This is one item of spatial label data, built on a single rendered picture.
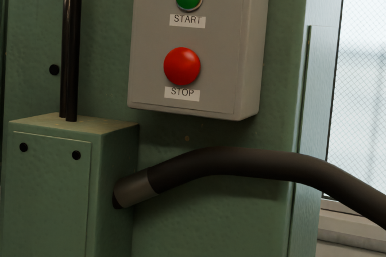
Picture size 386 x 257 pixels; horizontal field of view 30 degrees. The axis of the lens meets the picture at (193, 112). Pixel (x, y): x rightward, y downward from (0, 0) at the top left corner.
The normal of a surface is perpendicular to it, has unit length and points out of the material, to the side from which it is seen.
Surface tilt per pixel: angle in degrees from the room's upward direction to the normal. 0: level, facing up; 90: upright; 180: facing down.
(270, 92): 90
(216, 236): 90
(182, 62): 90
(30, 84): 90
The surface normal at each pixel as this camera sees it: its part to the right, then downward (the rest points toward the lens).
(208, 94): -0.33, 0.10
